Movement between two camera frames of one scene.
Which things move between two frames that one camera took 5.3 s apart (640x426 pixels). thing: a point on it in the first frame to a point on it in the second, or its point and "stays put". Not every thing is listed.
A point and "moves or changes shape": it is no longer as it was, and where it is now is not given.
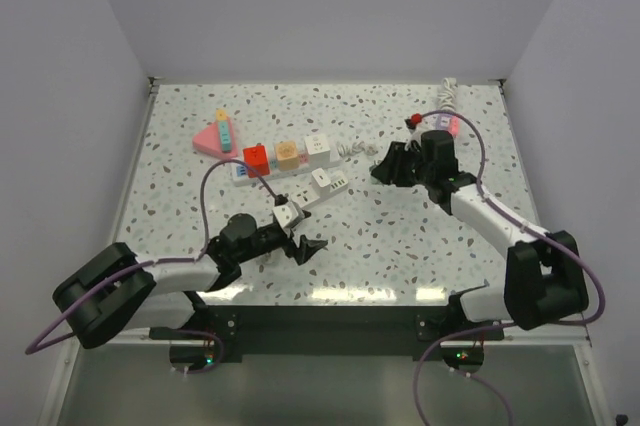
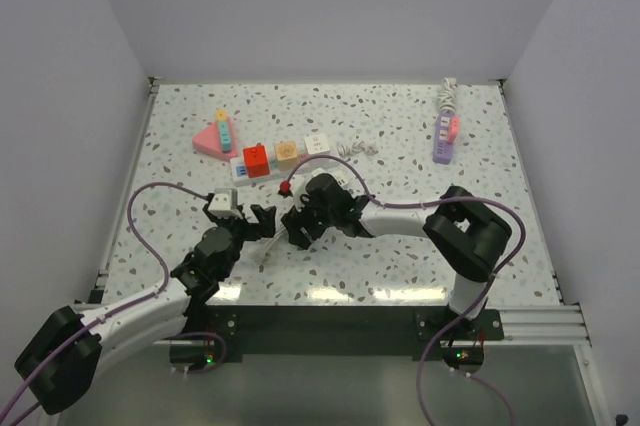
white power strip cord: x=264 y=260 moves or changes shape
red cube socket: x=256 y=158 stays put
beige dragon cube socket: x=287 y=154 stays put
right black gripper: x=389 y=171 to x=294 y=222
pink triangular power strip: x=208 y=139 stays put
